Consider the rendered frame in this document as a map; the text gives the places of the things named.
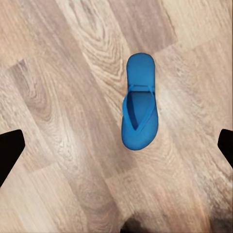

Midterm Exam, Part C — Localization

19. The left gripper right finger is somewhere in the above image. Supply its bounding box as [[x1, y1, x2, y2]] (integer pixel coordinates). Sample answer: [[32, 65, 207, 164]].
[[217, 129, 233, 168]]

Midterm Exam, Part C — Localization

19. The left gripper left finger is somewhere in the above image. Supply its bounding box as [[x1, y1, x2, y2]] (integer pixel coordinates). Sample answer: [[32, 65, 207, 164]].
[[0, 129, 25, 188]]

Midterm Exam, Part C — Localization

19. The sandal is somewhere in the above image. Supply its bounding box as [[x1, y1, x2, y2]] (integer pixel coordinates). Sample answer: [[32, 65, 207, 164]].
[[121, 53, 158, 150]]

